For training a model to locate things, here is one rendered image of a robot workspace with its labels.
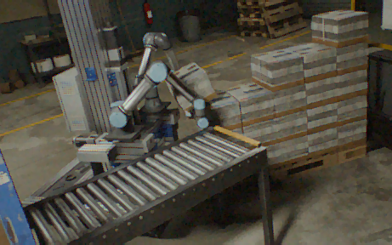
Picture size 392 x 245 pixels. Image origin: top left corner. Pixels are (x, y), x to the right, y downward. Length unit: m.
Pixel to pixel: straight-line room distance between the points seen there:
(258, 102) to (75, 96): 1.43
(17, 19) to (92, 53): 6.19
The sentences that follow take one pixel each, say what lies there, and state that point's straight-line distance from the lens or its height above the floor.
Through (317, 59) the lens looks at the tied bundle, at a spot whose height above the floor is 1.01.
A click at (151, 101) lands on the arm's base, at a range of 3.23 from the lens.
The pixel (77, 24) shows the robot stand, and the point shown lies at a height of 1.59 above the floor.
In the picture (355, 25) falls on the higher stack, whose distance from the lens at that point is 3.49.
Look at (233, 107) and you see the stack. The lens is 3.08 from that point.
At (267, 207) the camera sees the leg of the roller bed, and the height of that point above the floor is 0.39.
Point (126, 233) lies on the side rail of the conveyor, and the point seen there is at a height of 0.73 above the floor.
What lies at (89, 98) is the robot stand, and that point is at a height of 1.04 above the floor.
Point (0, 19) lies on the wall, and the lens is 9.03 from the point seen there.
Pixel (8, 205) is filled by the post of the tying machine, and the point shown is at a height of 1.22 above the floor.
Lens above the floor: 1.88
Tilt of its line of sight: 22 degrees down
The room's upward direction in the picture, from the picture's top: 9 degrees counter-clockwise
